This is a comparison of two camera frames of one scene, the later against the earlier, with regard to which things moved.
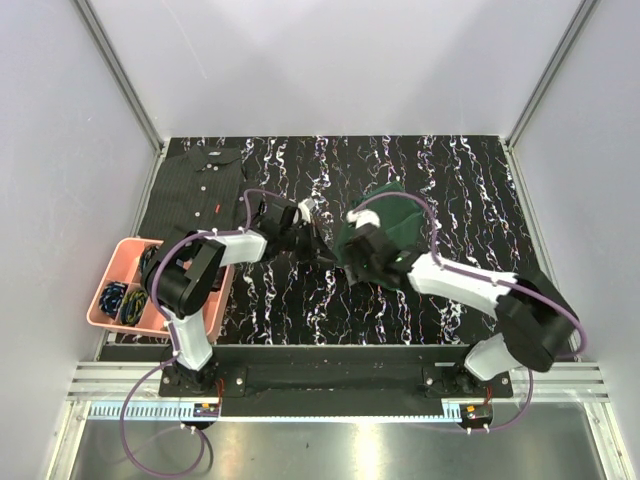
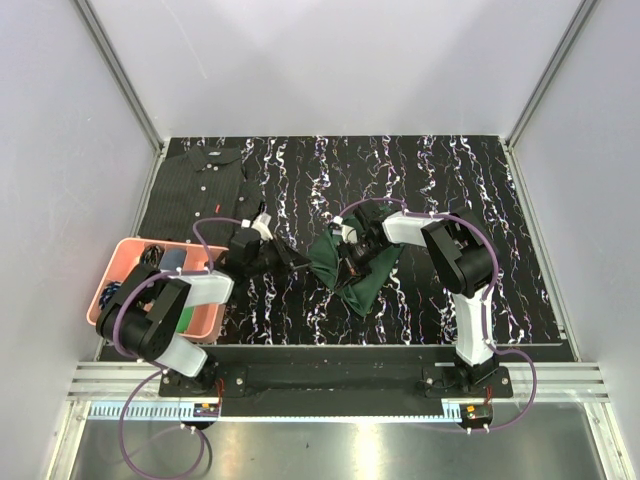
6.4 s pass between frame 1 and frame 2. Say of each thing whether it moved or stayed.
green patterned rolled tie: stayed
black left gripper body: moved
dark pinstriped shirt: stayed
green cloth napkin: moved
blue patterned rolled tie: stayed
